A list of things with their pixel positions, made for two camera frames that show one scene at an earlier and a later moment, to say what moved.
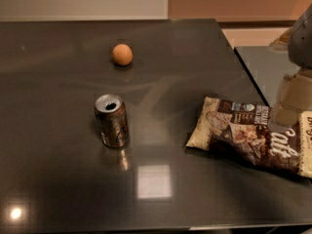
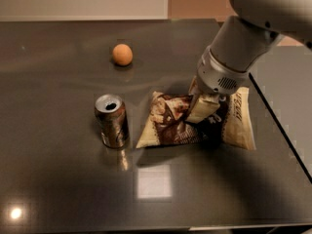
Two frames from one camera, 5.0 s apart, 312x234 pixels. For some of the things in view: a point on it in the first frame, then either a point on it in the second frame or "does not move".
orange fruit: (122, 55) does not move
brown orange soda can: (112, 120) does not move
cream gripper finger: (294, 98) -> (205, 106)
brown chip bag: (241, 130) -> (230, 129)
